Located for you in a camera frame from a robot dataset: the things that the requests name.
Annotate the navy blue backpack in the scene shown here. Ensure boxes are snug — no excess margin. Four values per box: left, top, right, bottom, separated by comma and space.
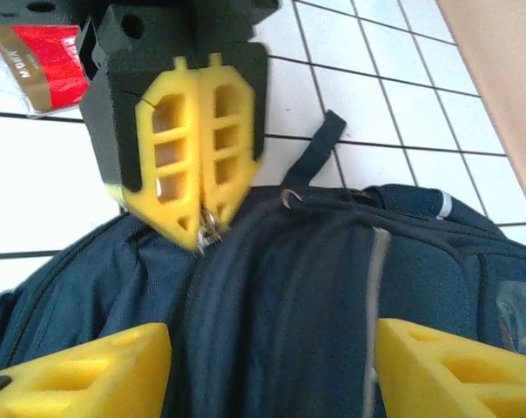
0, 108, 526, 418

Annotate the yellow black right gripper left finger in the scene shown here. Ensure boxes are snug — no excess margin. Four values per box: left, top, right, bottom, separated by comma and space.
0, 321, 173, 418

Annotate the red tissue packet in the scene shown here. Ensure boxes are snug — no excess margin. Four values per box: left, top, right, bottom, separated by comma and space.
0, 23, 92, 120

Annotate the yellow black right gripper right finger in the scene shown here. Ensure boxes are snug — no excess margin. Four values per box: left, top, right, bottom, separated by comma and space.
373, 316, 526, 418

